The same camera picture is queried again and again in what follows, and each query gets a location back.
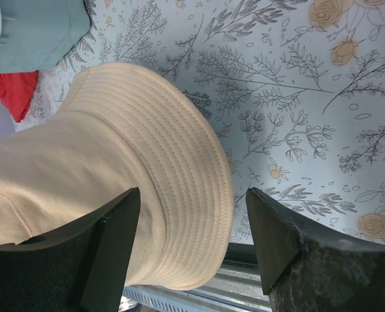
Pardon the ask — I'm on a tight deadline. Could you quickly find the light teal plastic bin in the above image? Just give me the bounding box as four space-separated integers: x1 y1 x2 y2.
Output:
0 0 90 73

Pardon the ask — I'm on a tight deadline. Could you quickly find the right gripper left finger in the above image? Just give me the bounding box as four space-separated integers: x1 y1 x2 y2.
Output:
0 188 141 311

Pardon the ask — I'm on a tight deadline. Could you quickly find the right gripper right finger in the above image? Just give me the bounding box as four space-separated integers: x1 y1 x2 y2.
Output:
245 188 385 311

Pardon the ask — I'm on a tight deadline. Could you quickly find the floral table mat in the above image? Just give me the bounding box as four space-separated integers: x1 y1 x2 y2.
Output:
15 1 385 244

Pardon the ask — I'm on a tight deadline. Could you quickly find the aluminium front rail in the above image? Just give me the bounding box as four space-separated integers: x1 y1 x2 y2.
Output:
121 243 272 311

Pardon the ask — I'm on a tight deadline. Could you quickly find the black beige cap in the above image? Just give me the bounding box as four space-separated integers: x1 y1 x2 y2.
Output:
0 63 234 291

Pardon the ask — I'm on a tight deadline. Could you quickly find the red cloth hat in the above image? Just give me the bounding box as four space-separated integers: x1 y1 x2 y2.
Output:
0 71 38 123

